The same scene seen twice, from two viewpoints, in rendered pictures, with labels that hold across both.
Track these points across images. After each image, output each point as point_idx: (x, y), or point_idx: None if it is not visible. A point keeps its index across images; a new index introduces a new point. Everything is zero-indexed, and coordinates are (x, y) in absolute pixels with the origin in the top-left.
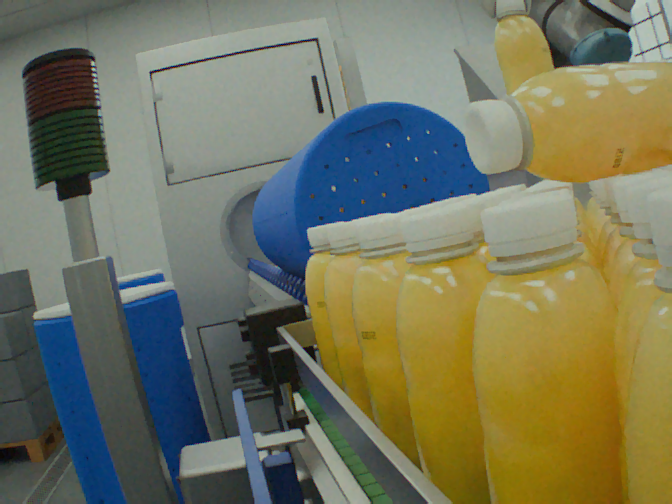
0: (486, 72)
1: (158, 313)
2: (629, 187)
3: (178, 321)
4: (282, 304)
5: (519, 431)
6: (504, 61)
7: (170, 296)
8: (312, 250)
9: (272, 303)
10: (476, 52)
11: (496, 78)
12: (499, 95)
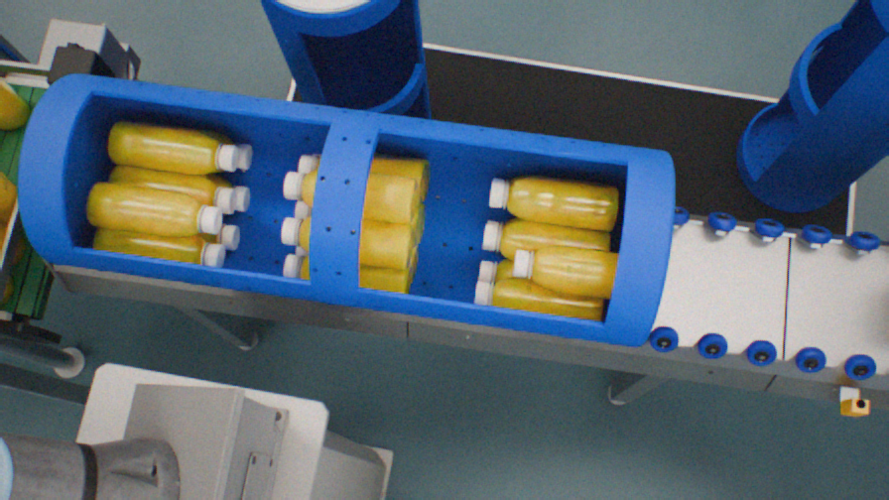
0: (180, 405)
1: (264, 0)
2: None
3: (292, 26)
4: (60, 70)
5: None
6: None
7: (282, 9)
8: None
9: (81, 68)
10: (213, 424)
11: (167, 413)
12: (148, 391)
